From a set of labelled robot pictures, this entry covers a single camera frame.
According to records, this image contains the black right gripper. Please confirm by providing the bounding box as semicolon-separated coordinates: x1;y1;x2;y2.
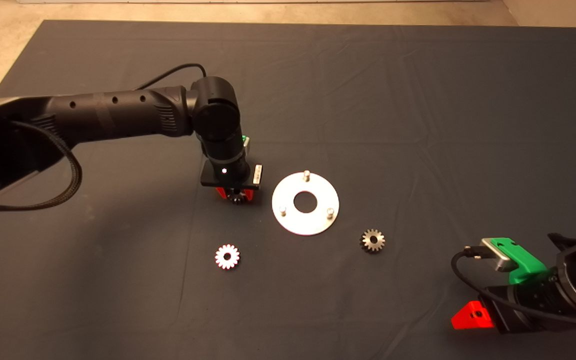
451;285;520;335

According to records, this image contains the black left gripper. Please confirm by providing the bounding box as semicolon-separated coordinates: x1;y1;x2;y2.
200;161;264;204

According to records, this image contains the round metal carrier plate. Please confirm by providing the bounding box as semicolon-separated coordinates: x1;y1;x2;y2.
271;170;341;236

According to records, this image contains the dark grey table cloth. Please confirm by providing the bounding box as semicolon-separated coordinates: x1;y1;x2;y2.
0;20;576;360

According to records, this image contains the thin black right camera cable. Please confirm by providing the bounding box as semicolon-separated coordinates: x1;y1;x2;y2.
450;245;576;331

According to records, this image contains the thin black camera cable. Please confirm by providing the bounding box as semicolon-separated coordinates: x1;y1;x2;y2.
135;63;208;92
450;245;576;331

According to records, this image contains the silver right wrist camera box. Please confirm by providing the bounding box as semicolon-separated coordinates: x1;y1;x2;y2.
480;238;519;273

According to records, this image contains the green right camera mount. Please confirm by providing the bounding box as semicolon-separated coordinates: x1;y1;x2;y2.
493;237;551;285

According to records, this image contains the thin black left camera cable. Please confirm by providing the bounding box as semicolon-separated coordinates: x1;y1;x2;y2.
135;63;208;92

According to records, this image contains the thick braided black cable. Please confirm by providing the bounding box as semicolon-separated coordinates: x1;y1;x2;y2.
0;120;84;211

